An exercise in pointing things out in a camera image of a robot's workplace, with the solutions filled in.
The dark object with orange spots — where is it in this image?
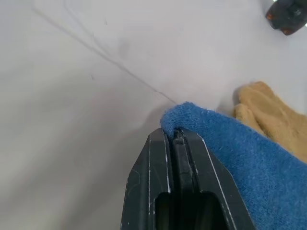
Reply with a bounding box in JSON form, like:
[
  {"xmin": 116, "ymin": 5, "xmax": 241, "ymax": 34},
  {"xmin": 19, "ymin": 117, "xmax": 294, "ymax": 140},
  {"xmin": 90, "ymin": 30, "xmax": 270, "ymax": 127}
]
[{"xmin": 265, "ymin": 0, "xmax": 307, "ymax": 36}]

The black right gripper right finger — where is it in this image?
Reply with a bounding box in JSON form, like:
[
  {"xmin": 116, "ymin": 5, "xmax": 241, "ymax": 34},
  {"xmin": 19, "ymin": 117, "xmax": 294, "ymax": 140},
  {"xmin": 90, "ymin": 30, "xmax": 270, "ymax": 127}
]
[{"xmin": 171, "ymin": 128, "xmax": 257, "ymax": 230}]

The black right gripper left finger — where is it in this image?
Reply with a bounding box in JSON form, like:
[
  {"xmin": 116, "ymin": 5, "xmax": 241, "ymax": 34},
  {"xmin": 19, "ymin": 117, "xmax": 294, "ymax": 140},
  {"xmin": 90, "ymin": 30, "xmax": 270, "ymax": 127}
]
[{"xmin": 120, "ymin": 127, "xmax": 179, "ymax": 230}]

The tan sock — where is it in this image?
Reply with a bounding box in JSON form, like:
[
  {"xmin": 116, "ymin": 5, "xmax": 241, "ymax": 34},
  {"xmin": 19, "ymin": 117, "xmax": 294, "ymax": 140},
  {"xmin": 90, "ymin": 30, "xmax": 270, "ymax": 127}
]
[{"xmin": 232, "ymin": 81, "xmax": 307, "ymax": 163}]

